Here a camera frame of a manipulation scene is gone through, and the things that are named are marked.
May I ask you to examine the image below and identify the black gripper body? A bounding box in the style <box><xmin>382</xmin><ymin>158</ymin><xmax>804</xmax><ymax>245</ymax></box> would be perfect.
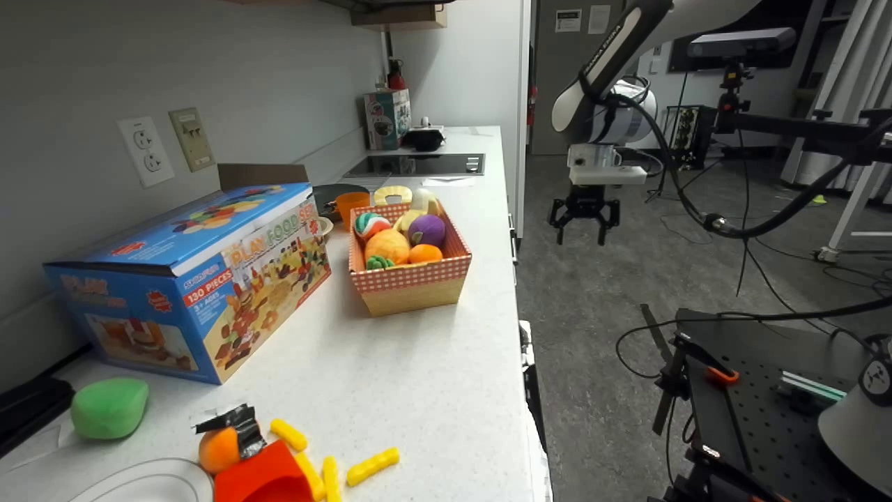
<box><xmin>562</xmin><ymin>180</ymin><xmax>613</xmax><ymax>223</ymax></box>

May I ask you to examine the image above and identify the black equipment rack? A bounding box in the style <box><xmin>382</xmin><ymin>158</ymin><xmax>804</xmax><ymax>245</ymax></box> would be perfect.
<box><xmin>666</xmin><ymin>102</ymin><xmax>719</xmax><ymax>174</ymax></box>

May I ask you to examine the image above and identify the purple toy fruit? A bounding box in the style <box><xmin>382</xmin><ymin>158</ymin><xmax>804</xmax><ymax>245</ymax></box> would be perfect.
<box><xmin>407</xmin><ymin>212</ymin><xmax>452</xmax><ymax>247</ymax></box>

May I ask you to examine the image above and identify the grey door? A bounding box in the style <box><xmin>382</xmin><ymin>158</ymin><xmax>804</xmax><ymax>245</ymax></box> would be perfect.
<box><xmin>528</xmin><ymin>0</ymin><xmax>627</xmax><ymax>155</ymax></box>

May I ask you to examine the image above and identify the small orange toy fruit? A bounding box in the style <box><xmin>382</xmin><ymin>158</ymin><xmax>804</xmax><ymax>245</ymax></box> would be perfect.
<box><xmin>407</xmin><ymin>243</ymin><xmax>446</xmax><ymax>268</ymax></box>

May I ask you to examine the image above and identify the black induction cooktop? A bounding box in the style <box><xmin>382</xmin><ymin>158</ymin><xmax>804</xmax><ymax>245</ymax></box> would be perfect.
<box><xmin>342</xmin><ymin>151</ymin><xmax>487</xmax><ymax>180</ymax></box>

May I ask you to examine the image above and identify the pale yellow toy fruit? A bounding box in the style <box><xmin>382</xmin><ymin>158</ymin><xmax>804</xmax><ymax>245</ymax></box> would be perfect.
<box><xmin>393</xmin><ymin>206</ymin><xmax>427</xmax><ymax>234</ymax></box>

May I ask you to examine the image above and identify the black pot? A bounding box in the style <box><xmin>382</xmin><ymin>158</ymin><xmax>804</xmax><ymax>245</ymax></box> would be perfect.
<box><xmin>397</xmin><ymin>119</ymin><xmax>446</xmax><ymax>152</ymax></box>

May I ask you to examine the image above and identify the checkered cardboard toy basket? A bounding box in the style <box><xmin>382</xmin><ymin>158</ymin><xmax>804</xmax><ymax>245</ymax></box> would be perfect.
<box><xmin>344</xmin><ymin>201</ymin><xmax>474</xmax><ymax>317</ymax></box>

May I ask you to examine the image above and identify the yellow white toy food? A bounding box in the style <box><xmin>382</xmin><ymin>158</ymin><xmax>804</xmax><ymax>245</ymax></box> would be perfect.
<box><xmin>370</xmin><ymin>180</ymin><xmax>418</xmax><ymax>208</ymax></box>

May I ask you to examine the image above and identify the large orange toy fruit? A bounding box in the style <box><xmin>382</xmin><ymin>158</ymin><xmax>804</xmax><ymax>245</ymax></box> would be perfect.
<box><xmin>361</xmin><ymin>229</ymin><xmax>413</xmax><ymax>268</ymax></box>

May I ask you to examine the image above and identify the black mounting bar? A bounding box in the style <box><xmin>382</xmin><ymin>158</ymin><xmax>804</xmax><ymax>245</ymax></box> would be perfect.
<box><xmin>639</xmin><ymin>301</ymin><xmax>691</xmax><ymax>437</ymax></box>

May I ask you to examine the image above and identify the white paper notice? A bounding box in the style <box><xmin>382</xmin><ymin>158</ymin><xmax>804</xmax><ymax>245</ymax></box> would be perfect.
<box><xmin>551</xmin><ymin>4</ymin><xmax>586</xmax><ymax>35</ymax></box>
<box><xmin>586</xmin><ymin>1</ymin><xmax>613</xmax><ymax>35</ymax></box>

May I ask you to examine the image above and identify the red white green toy fruit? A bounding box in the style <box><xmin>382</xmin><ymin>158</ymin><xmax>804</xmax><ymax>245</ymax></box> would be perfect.
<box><xmin>353</xmin><ymin>208</ymin><xmax>396</xmax><ymax>245</ymax></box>

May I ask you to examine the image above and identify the black horizontal stand bar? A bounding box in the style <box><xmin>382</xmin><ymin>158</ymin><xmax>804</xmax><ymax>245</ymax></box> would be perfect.
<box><xmin>714</xmin><ymin>105</ymin><xmax>892</xmax><ymax>167</ymax></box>

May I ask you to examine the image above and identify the dark toy bowl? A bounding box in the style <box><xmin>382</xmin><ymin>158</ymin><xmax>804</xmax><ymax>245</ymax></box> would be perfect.
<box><xmin>312</xmin><ymin>180</ymin><xmax>372</xmax><ymax>223</ymax></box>

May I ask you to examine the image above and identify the black perforated table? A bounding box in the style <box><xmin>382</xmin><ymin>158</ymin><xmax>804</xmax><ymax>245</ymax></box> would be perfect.
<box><xmin>673</xmin><ymin>308</ymin><xmax>892</xmax><ymax>502</ymax></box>

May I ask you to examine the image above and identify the teal striped pen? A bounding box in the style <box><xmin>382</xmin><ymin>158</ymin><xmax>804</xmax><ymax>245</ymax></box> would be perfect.
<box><xmin>777</xmin><ymin>367</ymin><xmax>850</xmax><ymax>403</ymax></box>

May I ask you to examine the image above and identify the brown board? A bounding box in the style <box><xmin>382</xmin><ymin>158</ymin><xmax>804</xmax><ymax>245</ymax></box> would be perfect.
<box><xmin>218</xmin><ymin>160</ymin><xmax>312</xmax><ymax>192</ymax></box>

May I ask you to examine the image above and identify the yellow toy fry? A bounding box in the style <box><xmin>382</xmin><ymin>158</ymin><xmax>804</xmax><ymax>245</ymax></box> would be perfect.
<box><xmin>342</xmin><ymin>443</ymin><xmax>404</xmax><ymax>488</ymax></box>
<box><xmin>268</xmin><ymin>414</ymin><xmax>312</xmax><ymax>455</ymax></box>
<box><xmin>319</xmin><ymin>455</ymin><xmax>344</xmax><ymax>502</ymax></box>
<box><xmin>291</xmin><ymin>445</ymin><xmax>328</xmax><ymax>499</ymax></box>

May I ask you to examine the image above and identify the white dome object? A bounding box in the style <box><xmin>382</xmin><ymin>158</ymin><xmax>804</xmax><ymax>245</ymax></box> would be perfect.
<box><xmin>816</xmin><ymin>385</ymin><xmax>892</xmax><ymax>495</ymax></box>

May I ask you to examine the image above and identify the black white toy label piece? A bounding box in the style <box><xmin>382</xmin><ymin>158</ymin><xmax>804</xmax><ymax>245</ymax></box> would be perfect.
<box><xmin>191</xmin><ymin>400</ymin><xmax>269</xmax><ymax>460</ymax></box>

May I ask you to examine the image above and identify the blue toy food box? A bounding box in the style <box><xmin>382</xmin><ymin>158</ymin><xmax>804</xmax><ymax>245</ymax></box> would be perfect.
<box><xmin>42</xmin><ymin>180</ymin><xmax>335</xmax><ymax>385</ymax></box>

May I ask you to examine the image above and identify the red toy fries carton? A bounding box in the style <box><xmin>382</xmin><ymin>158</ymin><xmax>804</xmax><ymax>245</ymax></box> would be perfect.
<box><xmin>212</xmin><ymin>437</ymin><xmax>318</xmax><ymax>502</ymax></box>

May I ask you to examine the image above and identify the orange toy ball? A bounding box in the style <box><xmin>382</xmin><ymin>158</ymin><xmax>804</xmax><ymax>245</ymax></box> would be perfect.
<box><xmin>197</xmin><ymin>424</ymin><xmax>244</xmax><ymax>473</ymax></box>

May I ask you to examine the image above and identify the green rounded toy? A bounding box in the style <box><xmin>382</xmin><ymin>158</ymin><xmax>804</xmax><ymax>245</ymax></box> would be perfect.
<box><xmin>70</xmin><ymin>372</ymin><xmax>154</xmax><ymax>443</ymax></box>

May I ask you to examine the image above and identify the white plate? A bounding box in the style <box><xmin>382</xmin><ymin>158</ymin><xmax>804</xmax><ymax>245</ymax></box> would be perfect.
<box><xmin>67</xmin><ymin>455</ymin><xmax>218</xmax><ymax>502</ymax></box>

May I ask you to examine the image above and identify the black flat object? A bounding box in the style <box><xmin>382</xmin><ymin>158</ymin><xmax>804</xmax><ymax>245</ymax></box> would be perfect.
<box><xmin>0</xmin><ymin>372</ymin><xmax>77</xmax><ymax>457</ymax></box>

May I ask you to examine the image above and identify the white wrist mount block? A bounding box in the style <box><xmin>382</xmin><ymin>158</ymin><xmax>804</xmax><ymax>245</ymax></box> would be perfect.
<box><xmin>565</xmin><ymin>140</ymin><xmax>650</xmax><ymax>190</ymax></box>

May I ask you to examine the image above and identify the black camera tripod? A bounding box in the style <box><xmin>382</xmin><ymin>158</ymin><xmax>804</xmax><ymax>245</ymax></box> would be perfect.
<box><xmin>647</xmin><ymin>71</ymin><xmax>698</xmax><ymax>202</ymax></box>

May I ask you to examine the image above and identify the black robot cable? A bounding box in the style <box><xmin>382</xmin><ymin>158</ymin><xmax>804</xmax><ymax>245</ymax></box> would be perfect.
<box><xmin>602</xmin><ymin>91</ymin><xmax>853</xmax><ymax>243</ymax></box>

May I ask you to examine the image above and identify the silver cabinet handle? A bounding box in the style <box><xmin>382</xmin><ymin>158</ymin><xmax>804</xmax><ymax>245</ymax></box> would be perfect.
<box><xmin>516</xmin><ymin>317</ymin><xmax>538</xmax><ymax>372</ymax></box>

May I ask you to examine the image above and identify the orange handled clamp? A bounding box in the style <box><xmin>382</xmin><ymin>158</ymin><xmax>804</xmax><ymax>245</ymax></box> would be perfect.
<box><xmin>672</xmin><ymin>332</ymin><xmax>744</xmax><ymax>391</ymax></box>

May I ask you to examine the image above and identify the white stand frame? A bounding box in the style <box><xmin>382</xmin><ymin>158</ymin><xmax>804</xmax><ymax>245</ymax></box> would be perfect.
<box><xmin>779</xmin><ymin>0</ymin><xmax>892</xmax><ymax>269</ymax></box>

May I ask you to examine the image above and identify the beige wall switch plate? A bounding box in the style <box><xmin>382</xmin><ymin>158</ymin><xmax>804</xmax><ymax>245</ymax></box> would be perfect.
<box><xmin>167</xmin><ymin>105</ymin><xmax>218</xmax><ymax>174</ymax></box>

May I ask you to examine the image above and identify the white wall outlet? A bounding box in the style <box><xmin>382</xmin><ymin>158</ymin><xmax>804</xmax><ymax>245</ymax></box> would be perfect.
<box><xmin>116</xmin><ymin>110</ymin><xmax>179</xmax><ymax>190</ymax></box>

